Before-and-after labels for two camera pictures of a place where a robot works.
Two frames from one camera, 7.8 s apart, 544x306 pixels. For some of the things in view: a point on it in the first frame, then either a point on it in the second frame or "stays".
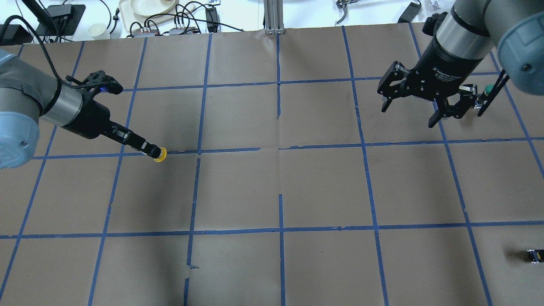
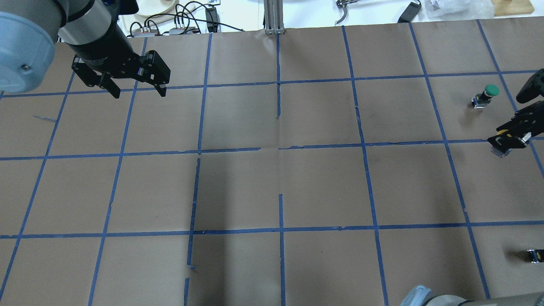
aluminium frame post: x=273 y=17 stays
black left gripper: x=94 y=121 -> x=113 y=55
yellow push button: x=163 y=155 -> x=501 y=153
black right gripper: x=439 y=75 -> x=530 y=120
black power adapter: x=410 y=12 stays
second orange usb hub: x=182 y=30 stays
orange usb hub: x=144 y=34 stays
